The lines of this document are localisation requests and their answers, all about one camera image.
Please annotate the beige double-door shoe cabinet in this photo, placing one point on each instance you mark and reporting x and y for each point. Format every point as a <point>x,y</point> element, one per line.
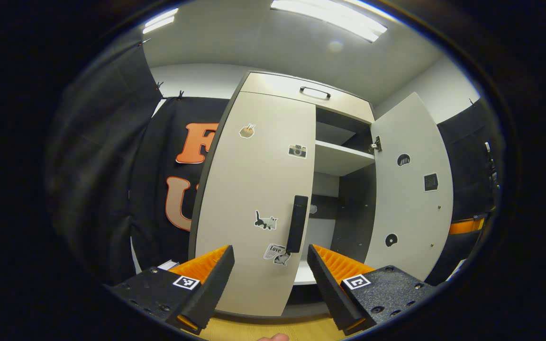
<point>353,213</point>

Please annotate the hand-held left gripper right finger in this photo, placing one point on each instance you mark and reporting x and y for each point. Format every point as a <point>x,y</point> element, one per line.
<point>330,293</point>

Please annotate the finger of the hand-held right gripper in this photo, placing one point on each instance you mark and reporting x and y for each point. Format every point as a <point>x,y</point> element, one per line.
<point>465,226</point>

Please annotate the cabinet door with headphone sticker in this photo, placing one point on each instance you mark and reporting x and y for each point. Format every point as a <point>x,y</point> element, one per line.
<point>410,208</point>

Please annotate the black backdrop cloth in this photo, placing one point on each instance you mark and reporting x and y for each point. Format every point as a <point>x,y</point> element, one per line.
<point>112,166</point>
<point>462,142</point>

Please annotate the small ceiling light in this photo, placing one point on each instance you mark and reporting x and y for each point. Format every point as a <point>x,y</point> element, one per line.
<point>159,21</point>

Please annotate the cabinet door with camera sticker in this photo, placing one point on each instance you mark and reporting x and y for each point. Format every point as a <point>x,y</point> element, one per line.
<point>254,189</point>

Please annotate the metal door hinge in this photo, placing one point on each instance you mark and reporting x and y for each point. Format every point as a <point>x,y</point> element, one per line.
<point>376,144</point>

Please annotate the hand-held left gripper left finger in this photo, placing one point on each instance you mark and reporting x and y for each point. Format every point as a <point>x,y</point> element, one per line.
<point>211,289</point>

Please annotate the large ceiling light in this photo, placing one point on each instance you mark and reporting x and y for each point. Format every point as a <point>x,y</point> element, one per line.
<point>330,16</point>

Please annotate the beige cabinet drawer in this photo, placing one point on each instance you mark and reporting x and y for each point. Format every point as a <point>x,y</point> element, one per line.
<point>277,87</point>

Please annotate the white cabinet shelf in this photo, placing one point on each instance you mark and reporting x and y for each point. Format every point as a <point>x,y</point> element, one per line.
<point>307,274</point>
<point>339,158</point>

